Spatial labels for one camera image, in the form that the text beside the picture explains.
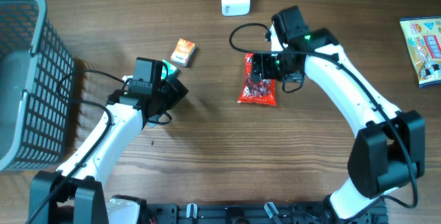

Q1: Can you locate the teal small box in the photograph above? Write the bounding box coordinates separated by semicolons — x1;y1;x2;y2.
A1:
161;60;179;80

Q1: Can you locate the red candy bag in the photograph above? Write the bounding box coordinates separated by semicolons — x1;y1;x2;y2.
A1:
237;53;276;106

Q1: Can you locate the orange small box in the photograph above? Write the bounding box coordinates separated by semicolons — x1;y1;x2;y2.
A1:
170;39;196;67

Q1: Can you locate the grey plastic basket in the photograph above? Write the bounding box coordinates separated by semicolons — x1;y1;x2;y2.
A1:
1;0;76;171

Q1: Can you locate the yellow snack bag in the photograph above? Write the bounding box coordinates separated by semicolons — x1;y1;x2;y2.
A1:
400;15;440;88

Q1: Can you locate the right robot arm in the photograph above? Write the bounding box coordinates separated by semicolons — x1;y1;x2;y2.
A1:
251;6;425;223

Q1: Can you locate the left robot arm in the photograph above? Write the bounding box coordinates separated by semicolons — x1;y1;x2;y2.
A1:
27;57;188;223

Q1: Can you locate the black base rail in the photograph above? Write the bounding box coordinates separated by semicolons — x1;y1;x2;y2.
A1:
141;201;389;224

